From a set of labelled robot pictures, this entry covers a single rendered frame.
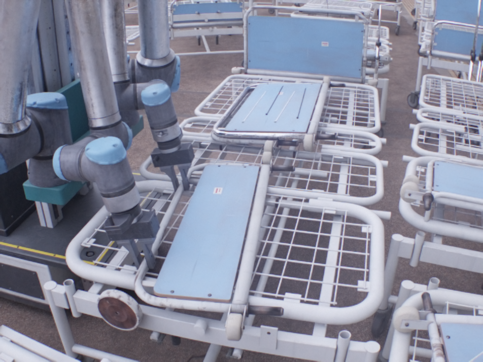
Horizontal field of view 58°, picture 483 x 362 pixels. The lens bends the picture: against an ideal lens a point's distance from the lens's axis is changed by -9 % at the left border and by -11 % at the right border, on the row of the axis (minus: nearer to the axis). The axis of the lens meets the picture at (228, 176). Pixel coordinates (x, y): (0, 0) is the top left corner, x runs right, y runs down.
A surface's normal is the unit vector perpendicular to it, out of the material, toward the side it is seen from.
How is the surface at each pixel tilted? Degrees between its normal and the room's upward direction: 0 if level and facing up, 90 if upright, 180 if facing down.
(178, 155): 90
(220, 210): 1
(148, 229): 90
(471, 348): 5
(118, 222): 11
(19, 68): 112
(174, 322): 90
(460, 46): 90
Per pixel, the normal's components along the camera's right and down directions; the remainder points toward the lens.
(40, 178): -0.14, 0.14
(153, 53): 0.04, 0.73
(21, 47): 0.67, 0.62
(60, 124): 0.88, 0.20
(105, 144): -0.13, -0.87
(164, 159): -0.15, 0.47
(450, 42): -0.41, 0.43
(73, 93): 0.97, 0.11
